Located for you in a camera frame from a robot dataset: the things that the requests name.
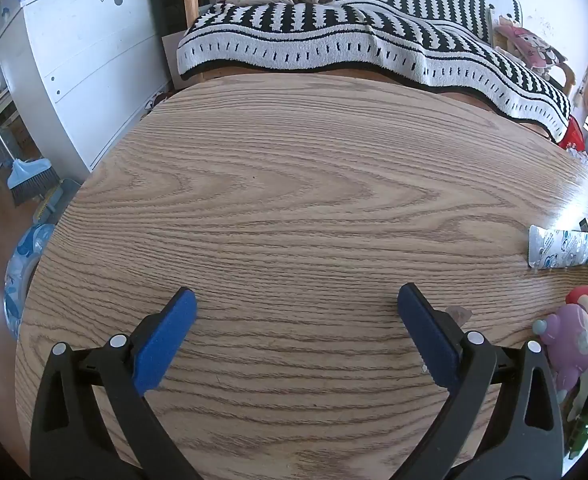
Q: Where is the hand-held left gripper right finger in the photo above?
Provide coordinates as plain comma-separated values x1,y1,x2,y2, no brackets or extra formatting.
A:
396,282,565,480

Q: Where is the blue broom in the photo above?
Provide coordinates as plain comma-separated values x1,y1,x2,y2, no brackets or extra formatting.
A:
0,72,61,207

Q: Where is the blue swim ring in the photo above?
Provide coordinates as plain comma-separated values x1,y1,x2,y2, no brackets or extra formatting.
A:
3,222,57,333

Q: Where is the pink purple plush toy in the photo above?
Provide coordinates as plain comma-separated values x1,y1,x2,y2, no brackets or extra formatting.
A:
532,285,588,403

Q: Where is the silver blue printed wrapper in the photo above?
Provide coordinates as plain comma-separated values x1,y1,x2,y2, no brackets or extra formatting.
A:
527,225,588,270

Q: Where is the grey dustpan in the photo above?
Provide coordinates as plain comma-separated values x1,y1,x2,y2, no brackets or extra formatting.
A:
34,180,80,223

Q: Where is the black cabinet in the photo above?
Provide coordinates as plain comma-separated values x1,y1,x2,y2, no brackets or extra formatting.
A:
144,0,210,43

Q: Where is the pink cartoon pillow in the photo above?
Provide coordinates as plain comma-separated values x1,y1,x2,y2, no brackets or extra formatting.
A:
494,15,570,81

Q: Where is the black white striped blanket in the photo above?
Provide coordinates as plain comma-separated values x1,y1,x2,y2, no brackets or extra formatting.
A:
176,0,572,143

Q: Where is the white dresser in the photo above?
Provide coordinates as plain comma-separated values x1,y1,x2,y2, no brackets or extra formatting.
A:
0,0,172,181

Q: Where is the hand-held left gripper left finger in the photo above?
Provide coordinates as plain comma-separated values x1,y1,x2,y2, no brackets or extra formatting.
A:
30,287,202,480

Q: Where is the wooden sofa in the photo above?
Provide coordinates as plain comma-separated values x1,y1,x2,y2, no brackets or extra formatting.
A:
180,0,576,143

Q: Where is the grey flat box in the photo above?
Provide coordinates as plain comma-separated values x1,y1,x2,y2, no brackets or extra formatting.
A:
161,30,195,88

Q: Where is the red bag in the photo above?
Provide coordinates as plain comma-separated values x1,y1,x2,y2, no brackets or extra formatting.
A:
556,116,586,153

